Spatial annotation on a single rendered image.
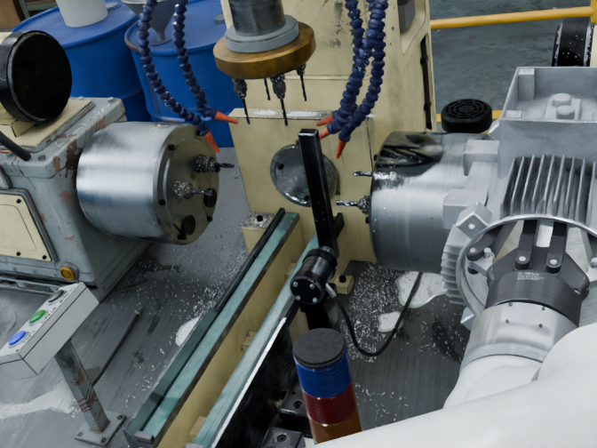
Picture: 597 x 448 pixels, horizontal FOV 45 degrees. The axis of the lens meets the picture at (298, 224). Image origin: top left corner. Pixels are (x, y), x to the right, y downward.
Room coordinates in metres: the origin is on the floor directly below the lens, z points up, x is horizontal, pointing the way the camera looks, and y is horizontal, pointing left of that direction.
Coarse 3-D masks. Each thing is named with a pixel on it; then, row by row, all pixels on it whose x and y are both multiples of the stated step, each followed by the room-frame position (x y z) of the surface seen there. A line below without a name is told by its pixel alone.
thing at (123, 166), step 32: (128, 128) 1.36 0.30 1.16; (160, 128) 1.33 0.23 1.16; (192, 128) 1.36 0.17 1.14; (96, 160) 1.30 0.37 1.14; (128, 160) 1.27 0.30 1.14; (160, 160) 1.24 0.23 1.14; (192, 160) 1.32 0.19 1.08; (96, 192) 1.27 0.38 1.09; (128, 192) 1.23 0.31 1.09; (160, 192) 1.22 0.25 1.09; (96, 224) 1.27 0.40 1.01; (128, 224) 1.23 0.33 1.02; (160, 224) 1.20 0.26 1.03; (192, 224) 1.26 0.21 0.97
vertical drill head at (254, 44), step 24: (240, 0) 1.20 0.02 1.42; (264, 0) 1.20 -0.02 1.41; (240, 24) 1.21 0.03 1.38; (264, 24) 1.20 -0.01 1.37; (288, 24) 1.22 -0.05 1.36; (216, 48) 1.24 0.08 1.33; (240, 48) 1.19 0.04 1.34; (264, 48) 1.17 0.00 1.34; (288, 48) 1.17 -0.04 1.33; (312, 48) 1.20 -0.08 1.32; (240, 72) 1.16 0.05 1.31; (264, 72) 1.15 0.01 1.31; (288, 72) 1.17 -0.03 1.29; (240, 96) 1.21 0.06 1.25
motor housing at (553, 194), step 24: (480, 168) 0.65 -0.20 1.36; (552, 168) 0.55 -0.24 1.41; (504, 192) 0.54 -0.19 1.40; (528, 192) 0.54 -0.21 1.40; (552, 192) 0.54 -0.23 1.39; (576, 192) 0.53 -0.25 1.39; (504, 216) 0.52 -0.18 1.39; (528, 216) 0.51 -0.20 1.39; (552, 216) 0.50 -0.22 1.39; (576, 216) 0.49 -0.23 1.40; (456, 240) 0.55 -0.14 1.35; (576, 240) 0.64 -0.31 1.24; (456, 264) 0.55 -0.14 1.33; (456, 288) 0.54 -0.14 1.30; (480, 288) 0.56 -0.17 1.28; (480, 312) 0.54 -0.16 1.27
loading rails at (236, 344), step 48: (288, 240) 1.24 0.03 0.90; (240, 288) 1.09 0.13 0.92; (288, 288) 1.06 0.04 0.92; (192, 336) 0.97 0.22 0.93; (240, 336) 1.02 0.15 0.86; (288, 336) 0.96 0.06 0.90; (192, 384) 0.87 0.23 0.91; (240, 384) 0.85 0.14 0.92; (288, 384) 0.92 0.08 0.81; (144, 432) 0.77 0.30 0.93; (192, 432) 0.83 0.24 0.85; (240, 432) 0.77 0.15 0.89
